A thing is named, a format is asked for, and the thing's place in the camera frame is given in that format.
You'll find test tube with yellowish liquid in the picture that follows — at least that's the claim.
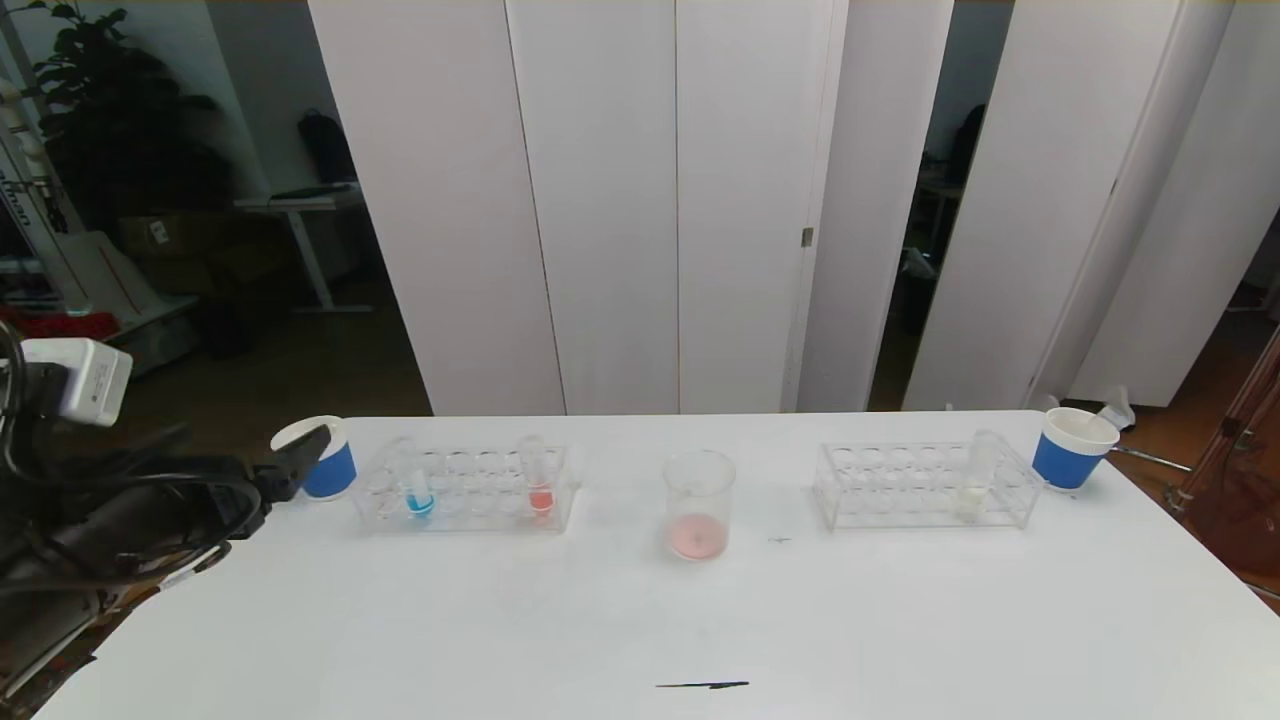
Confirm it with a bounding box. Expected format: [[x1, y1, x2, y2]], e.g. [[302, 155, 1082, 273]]
[[958, 428, 1003, 521]]

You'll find dark office chair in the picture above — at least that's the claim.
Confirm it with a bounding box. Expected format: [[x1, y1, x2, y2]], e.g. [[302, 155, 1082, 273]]
[[945, 100, 991, 186]]

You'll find black backpack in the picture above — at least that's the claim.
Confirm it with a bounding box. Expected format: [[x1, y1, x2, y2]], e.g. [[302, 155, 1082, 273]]
[[297, 105, 357, 184]]

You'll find white folding screen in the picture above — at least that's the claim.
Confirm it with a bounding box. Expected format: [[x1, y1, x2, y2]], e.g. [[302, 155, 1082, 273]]
[[903, 0, 1280, 431], [306, 0, 958, 416]]

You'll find test tube with red liquid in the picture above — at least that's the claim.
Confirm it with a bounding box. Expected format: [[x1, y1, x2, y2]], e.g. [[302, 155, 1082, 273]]
[[517, 433, 557, 517]]

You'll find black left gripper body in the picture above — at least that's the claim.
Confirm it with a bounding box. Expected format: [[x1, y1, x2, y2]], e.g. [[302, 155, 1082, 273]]
[[75, 456, 269, 565]]

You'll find blue white paper cup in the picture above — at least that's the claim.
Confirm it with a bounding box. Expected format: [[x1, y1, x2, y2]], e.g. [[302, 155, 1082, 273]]
[[1032, 406, 1121, 491], [270, 414, 358, 500]]

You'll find clear conical test tube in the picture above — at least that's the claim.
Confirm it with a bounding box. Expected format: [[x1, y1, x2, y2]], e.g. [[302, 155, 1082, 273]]
[[1075, 386, 1136, 436]]

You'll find brown cardboard box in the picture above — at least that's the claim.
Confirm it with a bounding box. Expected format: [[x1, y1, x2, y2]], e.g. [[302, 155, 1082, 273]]
[[117, 208, 216, 293]]

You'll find white machine base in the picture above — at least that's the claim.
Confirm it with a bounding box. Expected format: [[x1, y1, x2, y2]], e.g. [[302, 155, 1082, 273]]
[[50, 228, 201, 379]]

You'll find test tube with blue liquid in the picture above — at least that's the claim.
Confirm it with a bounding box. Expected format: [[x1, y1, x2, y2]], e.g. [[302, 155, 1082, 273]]
[[388, 435, 436, 517]]

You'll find green potted plant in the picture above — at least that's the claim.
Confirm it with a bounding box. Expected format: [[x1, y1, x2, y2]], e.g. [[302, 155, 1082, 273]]
[[28, 0, 233, 216]]

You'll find white desk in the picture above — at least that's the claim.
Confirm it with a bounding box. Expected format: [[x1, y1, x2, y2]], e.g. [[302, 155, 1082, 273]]
[[234, 183, 373, 313]]

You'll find clear acrylic tube rack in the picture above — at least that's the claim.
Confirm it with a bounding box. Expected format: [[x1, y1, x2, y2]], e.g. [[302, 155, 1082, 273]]
[[813, 440, 1044, 531], [352, 440, 581, 536]]

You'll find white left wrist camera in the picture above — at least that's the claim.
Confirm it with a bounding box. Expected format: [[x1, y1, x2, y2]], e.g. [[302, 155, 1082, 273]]
[[20, 338, 134, 428]]

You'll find white printed pole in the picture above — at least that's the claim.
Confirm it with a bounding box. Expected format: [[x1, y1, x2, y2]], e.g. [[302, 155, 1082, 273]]
[[0, 75, 86, 311]]

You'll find clear plastic beaker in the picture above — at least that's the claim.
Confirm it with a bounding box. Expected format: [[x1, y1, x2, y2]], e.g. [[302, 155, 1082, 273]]
[[663, 448, 738, 563]]

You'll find metal stand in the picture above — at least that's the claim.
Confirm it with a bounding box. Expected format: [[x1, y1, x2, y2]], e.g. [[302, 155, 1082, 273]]
[[1110, 330, 1280, 516]]

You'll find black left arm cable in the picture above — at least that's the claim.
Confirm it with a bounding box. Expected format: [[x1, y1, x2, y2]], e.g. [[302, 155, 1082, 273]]
[[0, 322, 51, 471]]

